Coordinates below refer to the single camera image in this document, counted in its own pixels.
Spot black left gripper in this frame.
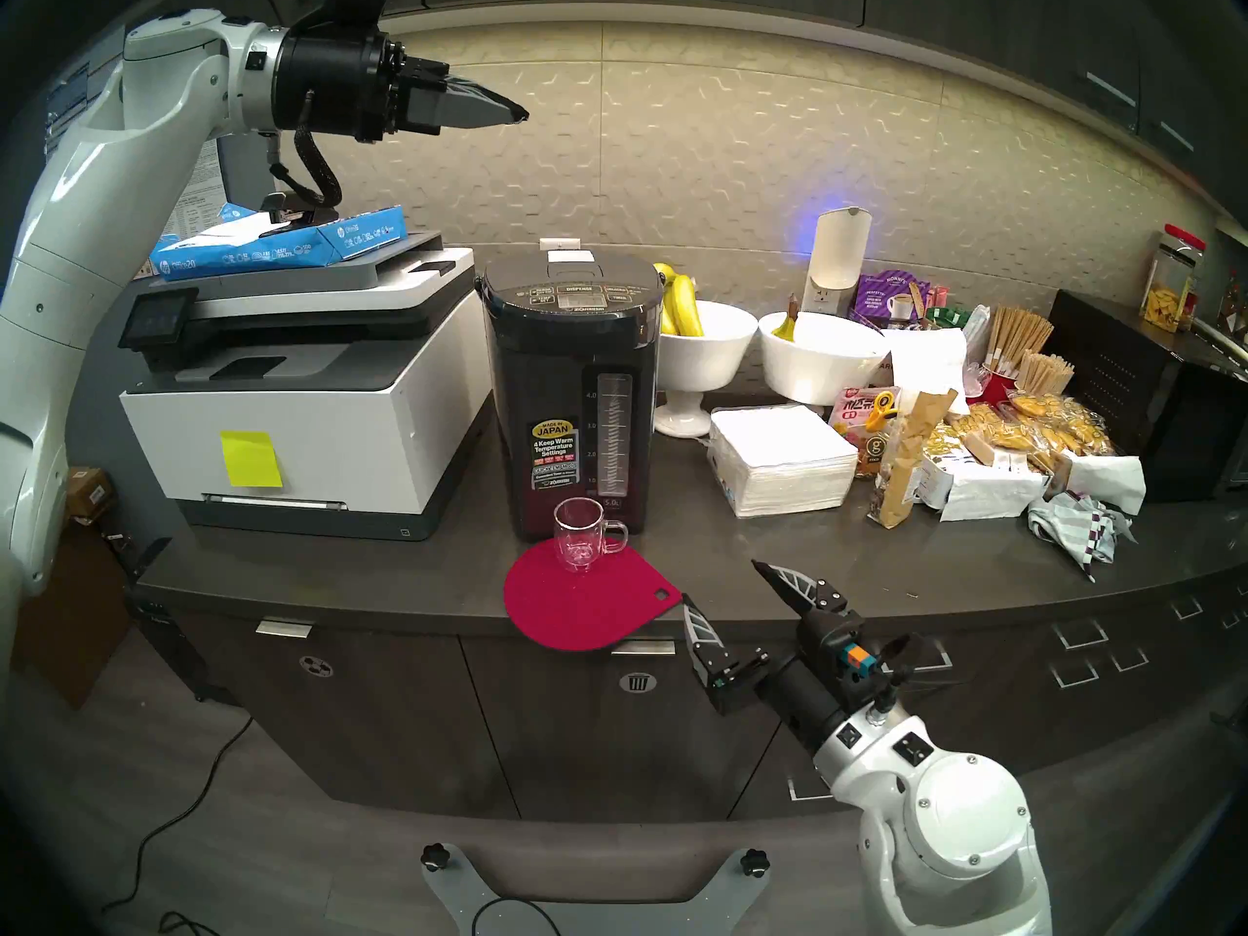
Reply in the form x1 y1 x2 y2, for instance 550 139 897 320
271 22 528 145

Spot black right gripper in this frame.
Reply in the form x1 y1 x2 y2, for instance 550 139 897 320
682 559 893 760

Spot clear glass cup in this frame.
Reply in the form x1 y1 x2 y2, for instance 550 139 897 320
554 498 630 574

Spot black electric water dispenser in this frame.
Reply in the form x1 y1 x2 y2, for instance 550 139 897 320
475 252 666 543

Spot white cup dispenser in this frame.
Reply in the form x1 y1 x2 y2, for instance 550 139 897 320
801 206 874 318

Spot red teardrop silicone mat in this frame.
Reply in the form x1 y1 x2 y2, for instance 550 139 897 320
503 539 685 652

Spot white napkin stack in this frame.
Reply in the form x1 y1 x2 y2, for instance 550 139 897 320
707 405 861 519

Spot black stapler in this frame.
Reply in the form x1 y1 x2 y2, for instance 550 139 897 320
258 191 337 228

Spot brown paper coffee bag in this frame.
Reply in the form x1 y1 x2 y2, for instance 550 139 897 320
868 388 961 530

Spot blue printer paper ream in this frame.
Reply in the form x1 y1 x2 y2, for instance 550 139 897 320
148 203 409 282

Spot red white snack packet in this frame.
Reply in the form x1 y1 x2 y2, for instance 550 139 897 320
831 386 903 448

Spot white coffee bag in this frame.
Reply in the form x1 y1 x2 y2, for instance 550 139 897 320
1053 453 1147 516
916 451 1049 523

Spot white round bowl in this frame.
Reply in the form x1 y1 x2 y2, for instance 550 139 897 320
759 312 893 409

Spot clear bag yellow snacks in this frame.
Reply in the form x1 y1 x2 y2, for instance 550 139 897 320
1009 393 1117 460
941 406 1039 467

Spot white paper bag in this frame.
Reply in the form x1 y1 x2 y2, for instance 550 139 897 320
885 328 971 413

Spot yellow banana bunch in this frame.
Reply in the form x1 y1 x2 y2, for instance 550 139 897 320
651 261 705 338

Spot white grey office printer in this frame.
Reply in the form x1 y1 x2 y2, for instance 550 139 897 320
119 230 493 542

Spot checkered dish cloth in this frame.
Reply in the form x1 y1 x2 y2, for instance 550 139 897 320
1026 492 1137 582

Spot dark lower counter cabinet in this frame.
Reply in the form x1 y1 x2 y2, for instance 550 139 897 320
102 554 1248 823

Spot wooden stir stick bundle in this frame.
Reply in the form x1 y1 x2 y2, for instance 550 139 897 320
985 306 1056 371
1014 351 1075 397

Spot yellow sticky note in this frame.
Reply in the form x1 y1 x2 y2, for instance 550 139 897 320
219 430 285 489

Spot black microwave oven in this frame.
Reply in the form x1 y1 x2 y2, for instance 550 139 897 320
1048 291 1248 503

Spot small cardboard box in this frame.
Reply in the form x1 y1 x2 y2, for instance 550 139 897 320
66 466 116 521

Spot glass jar red lid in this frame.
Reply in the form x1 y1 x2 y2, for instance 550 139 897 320
1139 224 1208 335

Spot large cardboard box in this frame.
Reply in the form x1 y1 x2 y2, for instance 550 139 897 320
15 525 133 711

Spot black sleeved left gripper cable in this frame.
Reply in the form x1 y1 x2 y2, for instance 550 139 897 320
263 91 344 214

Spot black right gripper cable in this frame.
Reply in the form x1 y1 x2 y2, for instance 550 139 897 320
873 635 942 711

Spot white pedestal bowl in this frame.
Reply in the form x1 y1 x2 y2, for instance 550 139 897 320
651 300 760 440

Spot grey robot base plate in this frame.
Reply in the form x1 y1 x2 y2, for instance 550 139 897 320
421 843 771 936

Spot thin black looped cable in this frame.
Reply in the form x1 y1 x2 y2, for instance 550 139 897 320
471 895 565 936

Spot black floor cable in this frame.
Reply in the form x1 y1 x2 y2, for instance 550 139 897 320
102 715 254 936

